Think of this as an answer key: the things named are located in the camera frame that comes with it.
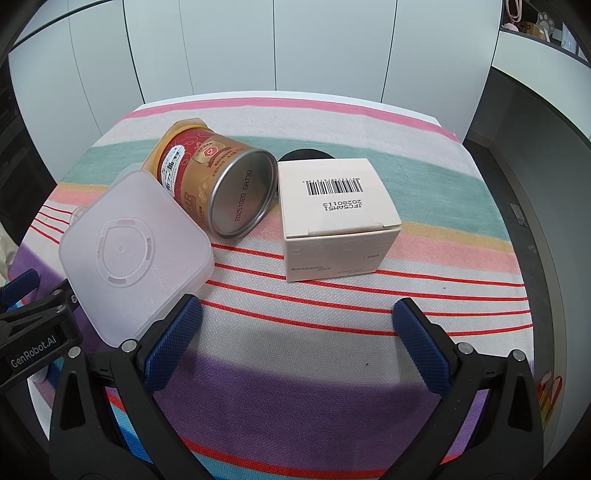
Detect brown box with paw print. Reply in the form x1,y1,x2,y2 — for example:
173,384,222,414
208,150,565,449
524,11,555,41

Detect black round object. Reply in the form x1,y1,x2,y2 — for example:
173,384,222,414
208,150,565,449
280,148,336,162

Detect striped colourful tablecloth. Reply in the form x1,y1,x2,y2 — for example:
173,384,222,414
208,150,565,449
9,94,537,480

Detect red and gold tin can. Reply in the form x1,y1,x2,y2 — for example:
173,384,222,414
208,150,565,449
140,119,278,240

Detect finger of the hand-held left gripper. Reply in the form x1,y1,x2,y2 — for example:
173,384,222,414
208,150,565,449
0,269,42,315
0,287,78,340

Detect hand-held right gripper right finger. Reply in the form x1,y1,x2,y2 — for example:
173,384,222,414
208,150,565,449
392,298,548,480

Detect white panel cabinet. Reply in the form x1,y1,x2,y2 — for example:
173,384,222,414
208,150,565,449
8,0,505,139

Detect translucent plastic square lid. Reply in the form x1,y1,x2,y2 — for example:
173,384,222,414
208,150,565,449
58,168,216,348

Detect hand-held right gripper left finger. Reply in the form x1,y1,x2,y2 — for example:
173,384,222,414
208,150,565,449
48,294,204,480

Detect white cardboard box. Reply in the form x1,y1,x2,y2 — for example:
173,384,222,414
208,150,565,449
276,158,403,282

